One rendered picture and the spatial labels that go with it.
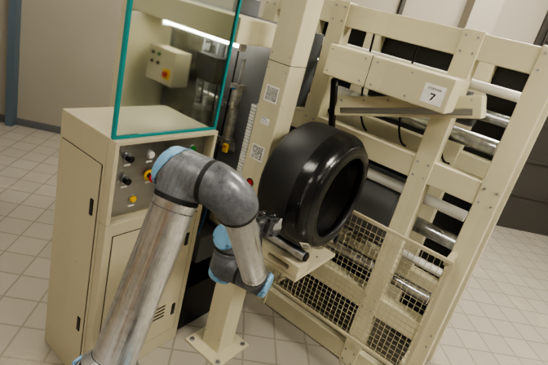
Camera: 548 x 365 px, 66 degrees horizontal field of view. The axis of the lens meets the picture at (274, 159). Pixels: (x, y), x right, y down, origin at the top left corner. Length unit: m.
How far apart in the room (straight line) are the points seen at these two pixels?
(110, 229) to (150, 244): 0.81
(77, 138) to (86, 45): 3.17
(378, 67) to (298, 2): 0.45
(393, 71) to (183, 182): 1.20
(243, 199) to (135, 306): 0.36
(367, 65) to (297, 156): 0.56
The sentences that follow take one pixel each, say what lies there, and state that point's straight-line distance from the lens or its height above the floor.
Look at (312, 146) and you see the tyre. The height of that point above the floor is 1.39.
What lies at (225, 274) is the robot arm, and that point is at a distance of 1.54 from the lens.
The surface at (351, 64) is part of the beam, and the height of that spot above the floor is 1.72.
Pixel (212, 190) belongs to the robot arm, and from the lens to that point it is 1.00.
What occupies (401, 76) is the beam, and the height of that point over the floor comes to 1.73.
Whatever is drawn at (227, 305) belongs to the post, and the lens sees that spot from 2.43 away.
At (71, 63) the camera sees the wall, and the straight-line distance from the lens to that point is 5.13.
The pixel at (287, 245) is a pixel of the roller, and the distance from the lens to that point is 1.93.
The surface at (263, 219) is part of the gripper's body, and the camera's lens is 1.62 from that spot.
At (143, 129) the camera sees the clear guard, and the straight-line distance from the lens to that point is 1.78.
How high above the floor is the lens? 1.87
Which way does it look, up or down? 19 degrees down
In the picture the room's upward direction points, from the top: 15 degrees clockwise
